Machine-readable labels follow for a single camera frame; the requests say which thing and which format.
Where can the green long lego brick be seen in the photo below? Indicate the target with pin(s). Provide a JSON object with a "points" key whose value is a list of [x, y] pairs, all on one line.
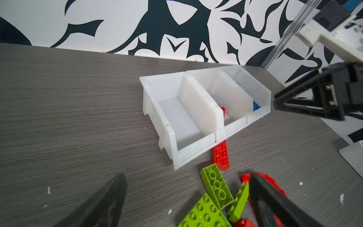
{"points": [[216, 186]]}

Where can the white storage bin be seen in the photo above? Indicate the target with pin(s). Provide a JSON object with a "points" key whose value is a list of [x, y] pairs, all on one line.
{"points": [[186, 118], [259, 93], [229, 95]]}

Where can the white right storage bin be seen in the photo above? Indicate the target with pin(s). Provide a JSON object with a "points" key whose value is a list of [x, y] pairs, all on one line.
{"points": [[259, 93]]}

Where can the small red lego brick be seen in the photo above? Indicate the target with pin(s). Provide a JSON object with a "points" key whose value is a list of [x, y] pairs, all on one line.
{"points": [[244, 222]]}

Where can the long red lego brick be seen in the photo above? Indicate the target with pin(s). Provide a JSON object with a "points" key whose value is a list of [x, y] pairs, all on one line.
{"points": [[219, 156]]}

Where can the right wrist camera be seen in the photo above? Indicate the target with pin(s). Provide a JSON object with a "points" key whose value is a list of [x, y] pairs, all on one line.
{"points": [[336, 28]]}

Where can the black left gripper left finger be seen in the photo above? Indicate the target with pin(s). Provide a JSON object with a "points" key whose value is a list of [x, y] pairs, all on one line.
{"points": [[102, 209]]}

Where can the red square lego brick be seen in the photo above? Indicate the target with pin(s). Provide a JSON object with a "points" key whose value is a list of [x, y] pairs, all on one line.
{"points": [[224, 111]]}

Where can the blue lego brick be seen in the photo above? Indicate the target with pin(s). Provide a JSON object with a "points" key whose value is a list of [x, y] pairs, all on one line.
{"points": [[255, 106]]}

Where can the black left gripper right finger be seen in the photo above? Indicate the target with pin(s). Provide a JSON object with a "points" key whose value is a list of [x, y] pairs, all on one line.
{"points": [[268, 203]]}

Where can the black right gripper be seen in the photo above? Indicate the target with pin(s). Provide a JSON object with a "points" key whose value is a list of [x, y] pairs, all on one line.
{"points": [[330, 94]]}

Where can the white middle storage bin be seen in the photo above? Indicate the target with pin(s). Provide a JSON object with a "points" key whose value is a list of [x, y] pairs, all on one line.
{"points": [[229, 95]]}

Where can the green slanted lego brick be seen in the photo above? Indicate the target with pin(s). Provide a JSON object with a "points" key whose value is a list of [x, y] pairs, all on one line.
{"points": [[237, 206]]}

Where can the white left storage bin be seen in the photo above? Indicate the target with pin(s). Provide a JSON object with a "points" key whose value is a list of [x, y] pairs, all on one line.
{"points": [[186, 118]]}

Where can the large green lego plate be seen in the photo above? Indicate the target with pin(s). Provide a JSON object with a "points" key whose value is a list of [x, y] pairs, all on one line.
{"points": [[204, 214]]}

